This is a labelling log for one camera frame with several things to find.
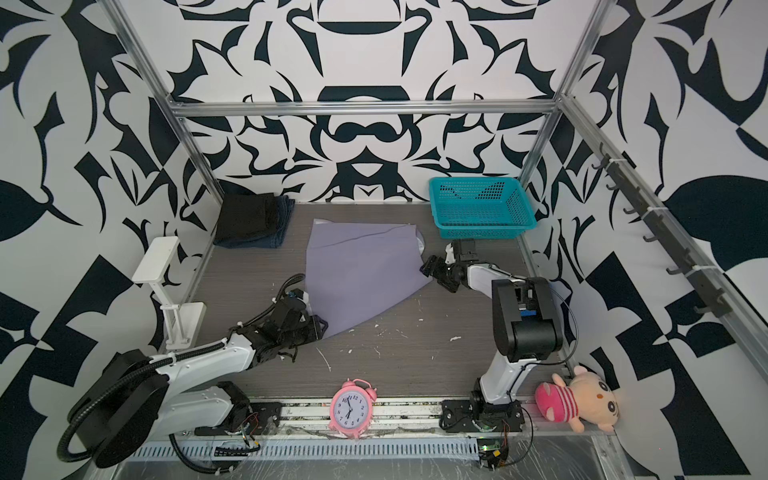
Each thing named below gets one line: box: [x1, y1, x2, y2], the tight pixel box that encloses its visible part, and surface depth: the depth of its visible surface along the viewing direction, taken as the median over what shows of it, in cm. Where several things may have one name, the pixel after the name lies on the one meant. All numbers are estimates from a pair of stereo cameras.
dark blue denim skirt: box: [213, 194, 295, 249], surface depth 110 cm
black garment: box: [214, 192, 279, 242], surface depth 111 cm
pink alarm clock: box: [328, 378, 378, 440], surface depth 75 cm
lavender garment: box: [306, 219, 433, 338], surface depth 104 cm
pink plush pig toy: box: [534, 366, 620, 433], surface depth 73 cm
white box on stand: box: [132, 236, 206, 349], surface depth 83 cm
